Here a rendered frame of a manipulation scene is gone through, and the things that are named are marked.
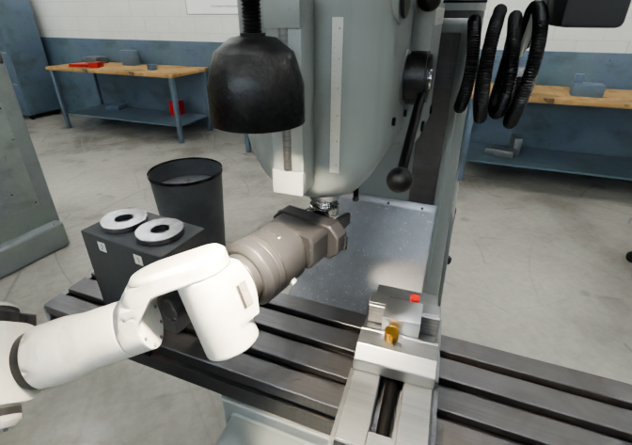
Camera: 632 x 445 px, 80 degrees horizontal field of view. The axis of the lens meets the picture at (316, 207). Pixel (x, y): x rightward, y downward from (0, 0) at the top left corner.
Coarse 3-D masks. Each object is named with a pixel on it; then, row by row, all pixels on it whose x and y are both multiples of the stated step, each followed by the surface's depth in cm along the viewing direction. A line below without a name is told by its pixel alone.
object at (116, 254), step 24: (120, 216) 79; (144, 216) 78; (96, 240) 74; (120, 240) 72; (144, 240) 70; (168, 240) 71; (192, 240) 74; (96, 264) 79; (120, 264) 74; (144, 264) 70; (120, 288) 78
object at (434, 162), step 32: (448, 32) 76; (448, 64) 78; (448, 96) 80; (448, 128) 83; (384, 160) 92; (416, 160) 89; (448, 160) 87; (352, 192) 99; (384, 192) 96; (416, 192) 92; (448, 192) 92; (448, 224) 98; (448, 256) 106
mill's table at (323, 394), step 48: (96, 288) 89; (192, 336) 79; (288, 336) 77; (336, 336) 76; (240, 384) 70; (288, 384) 66; (336, 384) 68; (480, 384) 66; (528, 384) 66; (576, 384) 66; (624, 384) 66; (480, 432) 58; (528, 432) 58; (576, 432) 58; (624, 432) 58
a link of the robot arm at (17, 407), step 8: (0, 304) 42; (8, 304) 43; (0, 408) 38; (8, 408) 38; (16, 408) 39; (0, 416) 37; (8, 416) 38; (16, 416) 39; (0, 424) 37; (8, 424) 38; (16, 424) 40; (0, 432) 41
